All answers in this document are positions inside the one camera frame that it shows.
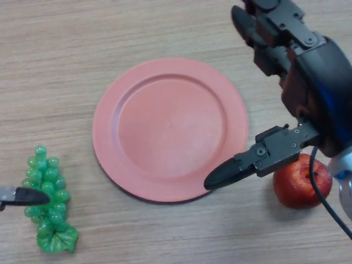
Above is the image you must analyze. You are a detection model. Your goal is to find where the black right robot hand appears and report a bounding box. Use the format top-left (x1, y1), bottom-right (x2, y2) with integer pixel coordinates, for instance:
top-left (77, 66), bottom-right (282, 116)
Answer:
top-left (203, 0), bottom-right (352, 191)

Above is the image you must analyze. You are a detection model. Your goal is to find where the red apple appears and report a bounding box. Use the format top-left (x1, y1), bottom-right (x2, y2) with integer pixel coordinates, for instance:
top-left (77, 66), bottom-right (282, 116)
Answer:
top-left (273, 153), bottom-right (333, 209)

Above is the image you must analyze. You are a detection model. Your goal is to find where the pink round plate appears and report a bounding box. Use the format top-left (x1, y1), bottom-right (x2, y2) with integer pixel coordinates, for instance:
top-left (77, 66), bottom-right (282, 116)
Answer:
top-left (92, 57), bottom-right (249, 204)

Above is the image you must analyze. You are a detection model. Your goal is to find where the green plastic grape bunch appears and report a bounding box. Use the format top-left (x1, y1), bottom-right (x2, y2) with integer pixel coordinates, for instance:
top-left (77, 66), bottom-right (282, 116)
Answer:
top-left (21, 144), bottom-right (80, 254)

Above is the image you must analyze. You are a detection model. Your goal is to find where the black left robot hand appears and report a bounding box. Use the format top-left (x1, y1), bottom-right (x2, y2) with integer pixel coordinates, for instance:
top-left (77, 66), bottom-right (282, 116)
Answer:
top-left (0, 185), bottom-right (51, 212)

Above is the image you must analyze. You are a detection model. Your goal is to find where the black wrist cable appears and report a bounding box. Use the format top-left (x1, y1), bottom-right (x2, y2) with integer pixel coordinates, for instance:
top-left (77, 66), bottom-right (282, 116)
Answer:
top-left (309, 145), bottom-right (352, 240)

